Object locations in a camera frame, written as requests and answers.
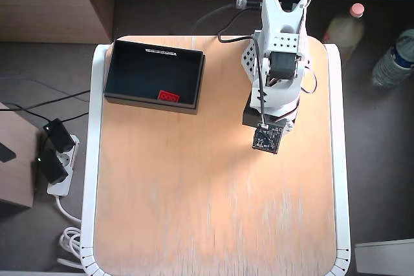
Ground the black cardboard bin box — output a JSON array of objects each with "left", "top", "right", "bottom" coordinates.
[{"left": 103, "top": 39, "right": 206, "bottom": 116}]

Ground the thin black camera cable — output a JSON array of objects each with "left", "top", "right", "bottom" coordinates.
[{"left": 215, "top": 6, "right": 268, "bottom": 128}]

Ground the black power adapter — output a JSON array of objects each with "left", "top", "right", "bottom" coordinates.
[
  {"left": 34, "top": 149, "right": 69, "bottom": 185},
  {"left": 43, "top": 119, "right": 75, "bottom": 153}
]

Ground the black wrist camera board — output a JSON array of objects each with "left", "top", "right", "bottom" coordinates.
[{"left": 252, "top": 123, "right": 284, "bottom": 155}]

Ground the white power cord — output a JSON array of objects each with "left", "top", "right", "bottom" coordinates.
[{"left": 54, "top": 194, "right": 85, "bottom": 270}]

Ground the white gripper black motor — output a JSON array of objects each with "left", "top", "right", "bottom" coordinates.
[{"left": 242, "top": 78, "right": 300, "bottom": 136}]

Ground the white power strip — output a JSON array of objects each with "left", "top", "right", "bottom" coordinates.
[{"left": 47, "top": 133, "right": 80, "bottom": 196}]

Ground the brown cardboard box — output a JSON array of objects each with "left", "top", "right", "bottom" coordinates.
[{"left": 0, "top": 101, "right": 41, "bottom": 209}]

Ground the brown wooden bed frame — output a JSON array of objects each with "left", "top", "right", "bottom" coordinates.
[{"left": 0, "top": 0, "right": 414, "bottom": 44}]

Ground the thick black cable silver plug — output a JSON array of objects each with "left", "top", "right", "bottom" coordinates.
[{"left": 191, "top": 0, "right": 263, "bottom": 34}]

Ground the grey box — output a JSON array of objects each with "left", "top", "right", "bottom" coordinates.
[{"left": 354, "top": 239, "right": 414, "bottom": 276}]

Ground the black phone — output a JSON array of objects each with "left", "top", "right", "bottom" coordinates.
[{"left": 0, "top": 142, "right": 16, "bottom": 163}]

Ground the clear plastic water bottle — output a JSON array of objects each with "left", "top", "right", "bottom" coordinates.
[{"left": 371, "top": 28, "right": 414, "bottom": 89}]

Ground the yellow juice bottle pink cap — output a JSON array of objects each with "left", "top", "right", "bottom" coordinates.
[{"left": 325, "top": 3, "right": 366, "bottom": 62}]

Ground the black floor cable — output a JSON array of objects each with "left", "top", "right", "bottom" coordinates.
[
  {"left": 0, "top": 90, "right": 91, "bottom": 109},
  {"left": 0, "top": 107, "right": 90, "bottom": 128}
]

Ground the red lego block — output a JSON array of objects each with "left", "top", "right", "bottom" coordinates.
[{"left": 157, "top": 90, "right": 180, "bottom": 102}]

